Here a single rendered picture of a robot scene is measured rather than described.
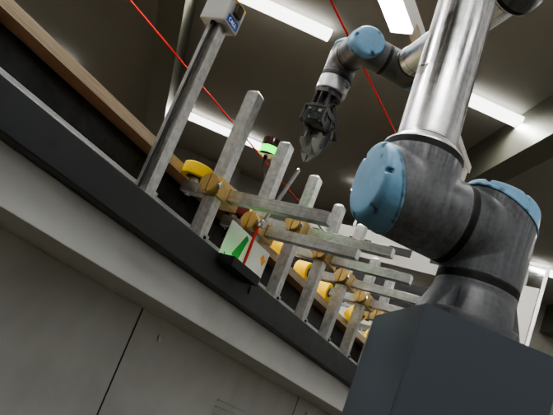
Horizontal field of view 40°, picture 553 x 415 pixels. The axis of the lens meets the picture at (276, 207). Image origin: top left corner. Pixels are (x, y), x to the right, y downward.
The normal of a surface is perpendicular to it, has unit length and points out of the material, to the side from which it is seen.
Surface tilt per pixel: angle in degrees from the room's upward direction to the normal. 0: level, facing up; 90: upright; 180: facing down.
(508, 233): 90
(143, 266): 90
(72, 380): 90
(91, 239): 90
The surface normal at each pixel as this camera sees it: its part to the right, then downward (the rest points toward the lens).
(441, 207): 0.27, -0.01
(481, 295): 0.11, -0.58
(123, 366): 0.86, 0.19
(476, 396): 0.20, -0.22
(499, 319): 0.49, -0.42
